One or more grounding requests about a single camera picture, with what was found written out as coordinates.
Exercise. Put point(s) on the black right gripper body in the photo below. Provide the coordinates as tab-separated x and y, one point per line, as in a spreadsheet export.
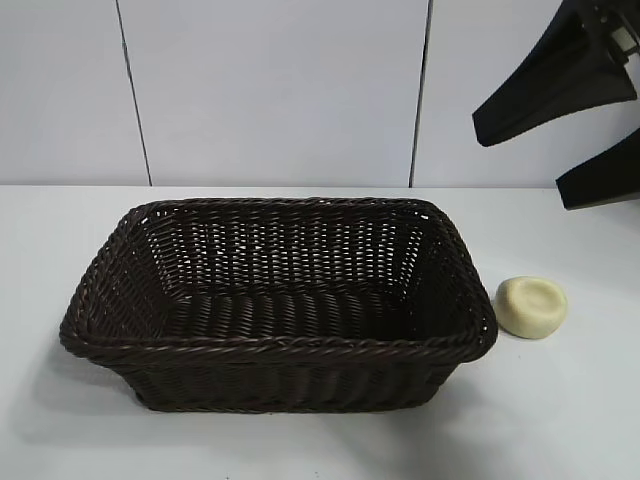
625	15

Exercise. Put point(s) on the pale yellow egg yolk pastry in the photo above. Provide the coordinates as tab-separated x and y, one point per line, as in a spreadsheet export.
532	307

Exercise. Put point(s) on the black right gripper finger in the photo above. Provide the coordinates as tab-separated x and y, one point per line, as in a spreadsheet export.
550	95
605	180

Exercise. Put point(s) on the dark brown wicker basket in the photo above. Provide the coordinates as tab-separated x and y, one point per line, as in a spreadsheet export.
280	360

